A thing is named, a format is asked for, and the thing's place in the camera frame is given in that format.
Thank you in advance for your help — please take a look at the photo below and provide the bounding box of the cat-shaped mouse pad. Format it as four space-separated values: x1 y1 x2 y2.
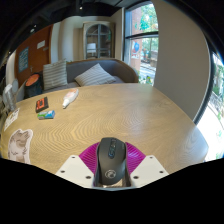
7 128 34 164

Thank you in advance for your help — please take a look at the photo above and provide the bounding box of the large striped grey cushion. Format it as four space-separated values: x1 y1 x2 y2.
42 59 69 91

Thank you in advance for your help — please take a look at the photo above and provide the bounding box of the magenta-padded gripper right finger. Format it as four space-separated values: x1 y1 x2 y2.
124 141 170 188

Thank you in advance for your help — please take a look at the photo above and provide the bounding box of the flat striped grey cushion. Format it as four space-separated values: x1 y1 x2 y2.
73 63 117 87

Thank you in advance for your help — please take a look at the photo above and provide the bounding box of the arched glass-door cabinet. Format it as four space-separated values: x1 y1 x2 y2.
83 21 115 61

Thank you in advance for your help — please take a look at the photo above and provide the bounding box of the small white wall sign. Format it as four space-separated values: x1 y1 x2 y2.
36 40 47 50

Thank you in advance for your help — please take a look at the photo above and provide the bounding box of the black and orange small box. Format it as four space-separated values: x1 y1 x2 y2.
35 96 50 114

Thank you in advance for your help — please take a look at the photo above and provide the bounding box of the black bag with orange top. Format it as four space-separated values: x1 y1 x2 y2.
24 73 44 99

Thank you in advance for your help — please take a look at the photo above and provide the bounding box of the green and blue packet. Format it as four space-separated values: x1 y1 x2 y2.
36 110 56 121

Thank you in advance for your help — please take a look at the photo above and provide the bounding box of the white sticker sheet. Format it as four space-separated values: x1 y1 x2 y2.
3 107 21 132

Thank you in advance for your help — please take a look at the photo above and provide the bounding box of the grey curved sofa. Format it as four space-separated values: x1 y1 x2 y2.
24 58 140 98

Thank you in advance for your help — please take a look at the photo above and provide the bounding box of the white tube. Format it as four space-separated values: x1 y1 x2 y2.
61 88 80 109

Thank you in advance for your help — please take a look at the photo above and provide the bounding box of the black-framed window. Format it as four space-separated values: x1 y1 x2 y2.
123 1 160 86

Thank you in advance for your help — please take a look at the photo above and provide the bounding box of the black computer mouse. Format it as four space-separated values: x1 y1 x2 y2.
93 136 132 187

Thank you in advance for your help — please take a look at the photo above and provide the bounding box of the blue wall poster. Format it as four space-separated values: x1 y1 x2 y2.
17 46 30 74

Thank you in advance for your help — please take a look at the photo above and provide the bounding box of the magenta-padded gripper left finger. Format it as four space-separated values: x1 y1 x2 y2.
54 141 101 188

